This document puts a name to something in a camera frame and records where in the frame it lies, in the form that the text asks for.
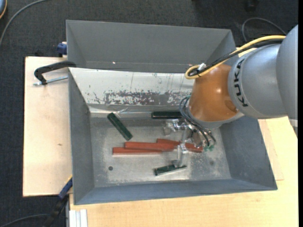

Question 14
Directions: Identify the red-brown flat block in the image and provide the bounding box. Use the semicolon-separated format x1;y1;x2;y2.
156;138;204;154
124;141;178;151
112;147;164;156

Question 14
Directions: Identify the dark green flat block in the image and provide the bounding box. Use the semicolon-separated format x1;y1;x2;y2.
154;164;188;177
151;111;183;120
107;112;134;141

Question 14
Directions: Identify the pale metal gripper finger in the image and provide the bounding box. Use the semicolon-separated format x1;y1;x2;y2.
176;143;189;170
163;120;181;136

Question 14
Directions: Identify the pale wood flat board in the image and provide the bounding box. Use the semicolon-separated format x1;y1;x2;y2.
22;56;73;197

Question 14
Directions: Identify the grey metal bin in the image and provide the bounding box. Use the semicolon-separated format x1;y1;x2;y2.
65;19;278;206

